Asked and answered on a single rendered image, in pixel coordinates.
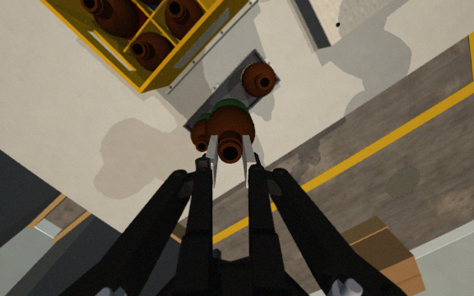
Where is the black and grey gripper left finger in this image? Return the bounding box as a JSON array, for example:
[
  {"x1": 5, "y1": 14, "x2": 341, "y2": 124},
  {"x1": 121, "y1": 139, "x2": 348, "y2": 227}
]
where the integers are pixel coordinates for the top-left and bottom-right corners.
[{"x1": 59, "y1": 135, "x2": 219, "y2": 296}]

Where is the brown bottle with green label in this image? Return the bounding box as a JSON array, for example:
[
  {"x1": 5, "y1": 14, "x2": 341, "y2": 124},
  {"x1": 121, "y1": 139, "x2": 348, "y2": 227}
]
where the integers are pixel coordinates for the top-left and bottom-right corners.
[
  {"x1": 205, "y1": 99, "x2": 255, "y2": 164},
  {"x1": 190, "y1": 113, "x2": 210, "y2": 152}
]

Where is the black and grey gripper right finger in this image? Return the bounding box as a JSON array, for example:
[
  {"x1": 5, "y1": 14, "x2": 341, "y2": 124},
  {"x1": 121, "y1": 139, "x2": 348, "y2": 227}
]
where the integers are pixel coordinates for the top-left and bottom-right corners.
[{"x1": 242, "y1": 135, "x2": 407, "y2": 296}]

